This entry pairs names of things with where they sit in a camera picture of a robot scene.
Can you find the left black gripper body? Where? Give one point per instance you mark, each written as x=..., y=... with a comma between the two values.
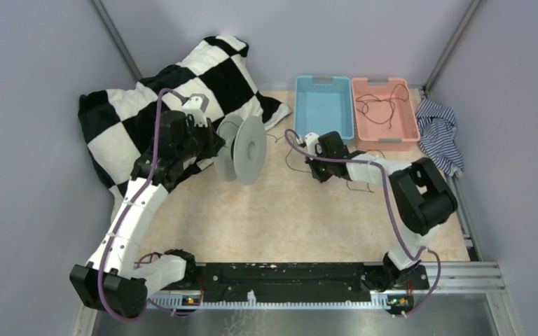
x=199, y=141

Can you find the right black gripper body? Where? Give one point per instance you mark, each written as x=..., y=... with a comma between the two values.
x=321, y=170

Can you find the translucent white cable spool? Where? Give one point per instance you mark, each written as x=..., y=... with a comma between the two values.
x=243, y=155

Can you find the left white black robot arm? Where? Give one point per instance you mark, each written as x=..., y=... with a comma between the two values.
x=134, y=218

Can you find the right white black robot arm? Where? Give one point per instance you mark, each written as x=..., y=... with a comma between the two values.
x=417, y=198

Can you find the blue plastic bin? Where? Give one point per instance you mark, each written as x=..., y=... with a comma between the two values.
x=323, y=105

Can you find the pink plastic bin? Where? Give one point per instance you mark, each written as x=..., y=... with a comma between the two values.
x=384, y=118

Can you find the black white checkered pillow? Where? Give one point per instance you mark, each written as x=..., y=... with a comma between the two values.
x=118, y=125

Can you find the blue white striped cloth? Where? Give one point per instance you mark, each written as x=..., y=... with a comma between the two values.
x=438, y=129

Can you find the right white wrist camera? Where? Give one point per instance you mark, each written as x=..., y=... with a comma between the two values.
x=311, y=144

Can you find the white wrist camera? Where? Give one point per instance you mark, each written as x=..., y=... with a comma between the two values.
x=194, y=107
x=311, y=144

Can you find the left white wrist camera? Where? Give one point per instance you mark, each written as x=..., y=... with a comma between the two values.
x=194, y=107

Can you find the left corner metal post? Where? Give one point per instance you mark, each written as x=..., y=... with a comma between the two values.
x=116, y=38

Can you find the corner metal post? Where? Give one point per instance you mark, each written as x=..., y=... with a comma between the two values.
x=455, y=39
x=116, y=38

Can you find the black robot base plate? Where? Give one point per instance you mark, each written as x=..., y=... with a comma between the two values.
x=306, y=282

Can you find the aluminium frame rail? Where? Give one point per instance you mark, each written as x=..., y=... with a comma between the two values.
x=445, y=278

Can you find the right corner metal post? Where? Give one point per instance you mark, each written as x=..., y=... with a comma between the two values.
x=455, y=39

